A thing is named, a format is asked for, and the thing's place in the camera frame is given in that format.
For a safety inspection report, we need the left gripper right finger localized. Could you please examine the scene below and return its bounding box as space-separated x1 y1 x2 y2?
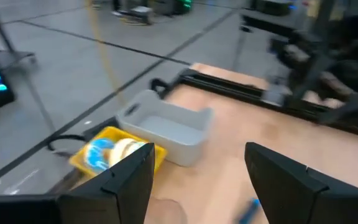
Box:
244 142 329 224

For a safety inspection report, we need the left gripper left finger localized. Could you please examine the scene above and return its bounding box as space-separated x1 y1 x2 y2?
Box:
57 142 156 224

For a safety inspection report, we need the blue marker dark cap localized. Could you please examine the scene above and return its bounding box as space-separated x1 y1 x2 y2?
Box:
236 198 262 224

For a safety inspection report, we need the cream round object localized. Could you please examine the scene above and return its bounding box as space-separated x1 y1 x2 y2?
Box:
109 138 136 167

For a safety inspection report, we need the blue frosted donut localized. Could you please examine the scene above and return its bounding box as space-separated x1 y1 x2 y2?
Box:
82 138 114 174

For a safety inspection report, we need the yellow plastic basket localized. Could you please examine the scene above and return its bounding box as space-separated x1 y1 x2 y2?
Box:
68 126 168 178

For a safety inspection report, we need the light grey plastic bin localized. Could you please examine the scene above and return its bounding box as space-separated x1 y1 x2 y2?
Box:
116 89 214 167

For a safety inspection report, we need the black strap loop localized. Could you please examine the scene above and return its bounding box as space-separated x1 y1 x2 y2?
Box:
47 133 88 153

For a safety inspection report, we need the black metal table frame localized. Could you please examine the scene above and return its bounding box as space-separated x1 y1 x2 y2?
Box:
149 0 358 141

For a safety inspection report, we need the yellow hanging cable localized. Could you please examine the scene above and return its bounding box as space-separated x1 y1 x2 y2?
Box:
84 0 129 105

